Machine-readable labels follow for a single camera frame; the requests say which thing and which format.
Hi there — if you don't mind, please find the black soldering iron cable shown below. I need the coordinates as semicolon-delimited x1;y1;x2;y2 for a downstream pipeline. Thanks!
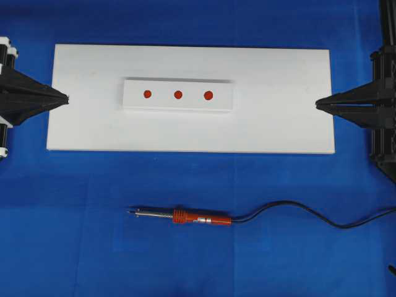
230;200;396;230

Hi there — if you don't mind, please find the small white marked block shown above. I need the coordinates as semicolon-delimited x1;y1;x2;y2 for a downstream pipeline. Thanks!
121;77;234;113

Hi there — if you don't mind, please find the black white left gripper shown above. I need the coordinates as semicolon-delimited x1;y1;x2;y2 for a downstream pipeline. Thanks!
1;37;69;158

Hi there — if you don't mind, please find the red handled soldering iron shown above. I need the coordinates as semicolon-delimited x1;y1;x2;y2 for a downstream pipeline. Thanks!
127;208;232;226

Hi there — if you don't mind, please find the large white base board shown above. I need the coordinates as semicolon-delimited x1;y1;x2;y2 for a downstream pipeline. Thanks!
46;44;335;154

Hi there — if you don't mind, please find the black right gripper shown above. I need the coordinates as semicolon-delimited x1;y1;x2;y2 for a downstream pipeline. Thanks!
314;45;396;177

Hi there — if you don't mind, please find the blue table cloth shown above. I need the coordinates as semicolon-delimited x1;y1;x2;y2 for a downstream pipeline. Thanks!
1;1;395;296

